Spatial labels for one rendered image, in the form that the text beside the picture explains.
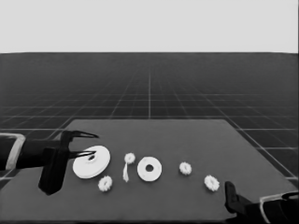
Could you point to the large thick white disc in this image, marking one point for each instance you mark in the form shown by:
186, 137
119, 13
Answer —
85, 168

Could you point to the white round carrier with pins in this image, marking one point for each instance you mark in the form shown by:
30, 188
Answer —
157, 172

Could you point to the small thin white T-shaped piece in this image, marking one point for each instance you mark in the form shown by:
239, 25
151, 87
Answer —
125, 174

